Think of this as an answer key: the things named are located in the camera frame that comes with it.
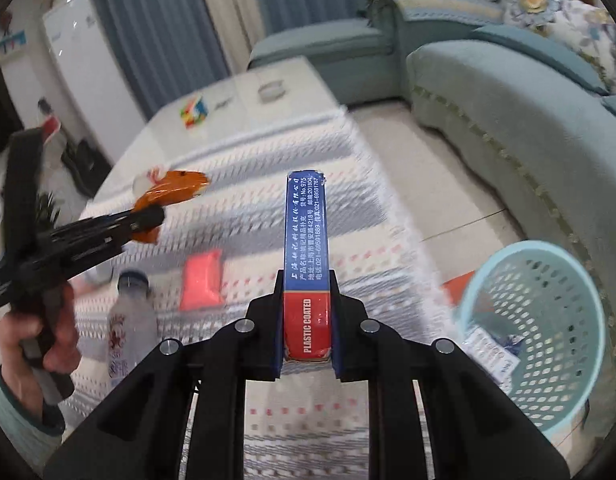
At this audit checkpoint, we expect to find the red blue playing card box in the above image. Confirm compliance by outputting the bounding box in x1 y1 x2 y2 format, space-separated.
283 170 332 361

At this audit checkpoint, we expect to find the clear blue cap bottle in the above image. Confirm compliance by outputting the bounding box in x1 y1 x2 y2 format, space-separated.
107 270 159 389

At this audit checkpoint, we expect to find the white refrigerator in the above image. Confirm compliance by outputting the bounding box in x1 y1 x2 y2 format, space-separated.
42 0 145 162

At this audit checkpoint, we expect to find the colourful rubik cube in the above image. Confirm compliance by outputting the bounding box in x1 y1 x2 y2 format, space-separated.
180 96 208 128

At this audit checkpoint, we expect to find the striped knit table cloth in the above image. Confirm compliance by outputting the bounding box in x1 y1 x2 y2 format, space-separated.
52 106 489 480

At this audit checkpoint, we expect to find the orange plastic trash bag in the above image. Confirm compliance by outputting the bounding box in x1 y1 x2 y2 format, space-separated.
442 271 475 308

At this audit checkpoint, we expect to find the light blue laundry basket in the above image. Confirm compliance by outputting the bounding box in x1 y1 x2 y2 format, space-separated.
454 240 606 437

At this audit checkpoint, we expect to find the blue window curtain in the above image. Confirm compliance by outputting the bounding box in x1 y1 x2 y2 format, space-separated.
93 0 400 116

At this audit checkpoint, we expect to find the floral long pillow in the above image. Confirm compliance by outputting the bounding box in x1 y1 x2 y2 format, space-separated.
504 0 616 94

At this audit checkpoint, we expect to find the pink plastic packet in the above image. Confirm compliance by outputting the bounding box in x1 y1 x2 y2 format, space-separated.
180 249 223 311

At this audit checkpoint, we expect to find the left hand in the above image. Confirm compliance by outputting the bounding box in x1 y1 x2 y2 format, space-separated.
0 283 81 422

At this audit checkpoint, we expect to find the blue fabric sofa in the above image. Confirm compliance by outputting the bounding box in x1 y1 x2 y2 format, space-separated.
248 0 616 437

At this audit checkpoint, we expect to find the orange snack wrapper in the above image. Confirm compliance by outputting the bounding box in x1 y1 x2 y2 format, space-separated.
130 169 210 244

